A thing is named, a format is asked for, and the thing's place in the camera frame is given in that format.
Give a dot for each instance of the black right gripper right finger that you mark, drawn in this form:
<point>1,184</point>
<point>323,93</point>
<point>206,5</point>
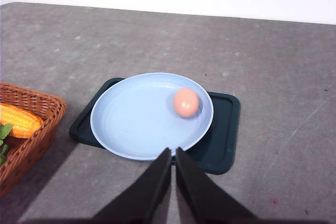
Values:
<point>203,200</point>

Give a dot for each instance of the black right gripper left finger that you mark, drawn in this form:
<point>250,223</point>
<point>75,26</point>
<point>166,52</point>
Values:
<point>145,200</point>

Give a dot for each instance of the red toy radish with leaves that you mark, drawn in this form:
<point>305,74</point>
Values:
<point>5,129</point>

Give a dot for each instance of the brown egg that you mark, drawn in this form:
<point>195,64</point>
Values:
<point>185,102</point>

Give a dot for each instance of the light blue plate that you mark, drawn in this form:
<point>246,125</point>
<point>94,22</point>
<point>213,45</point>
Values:
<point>140,116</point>

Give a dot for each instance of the brown wicker basket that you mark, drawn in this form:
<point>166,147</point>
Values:
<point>25,154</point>

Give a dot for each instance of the yellow toy corn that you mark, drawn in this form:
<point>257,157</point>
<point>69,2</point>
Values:
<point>23,124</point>

